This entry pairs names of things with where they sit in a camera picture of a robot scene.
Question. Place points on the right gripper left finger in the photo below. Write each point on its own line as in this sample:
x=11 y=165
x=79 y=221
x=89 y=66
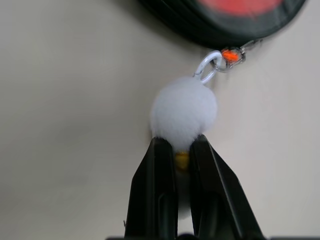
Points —
x=155 y=190

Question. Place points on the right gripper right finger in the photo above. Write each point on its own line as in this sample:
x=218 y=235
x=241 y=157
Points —
x=215 y=195

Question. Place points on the white fluffy pompom zipper charm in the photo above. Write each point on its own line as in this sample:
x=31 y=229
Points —
x=183 y=110

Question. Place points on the black paddle case red panel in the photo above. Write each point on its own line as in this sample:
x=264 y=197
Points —
x=225 y=27

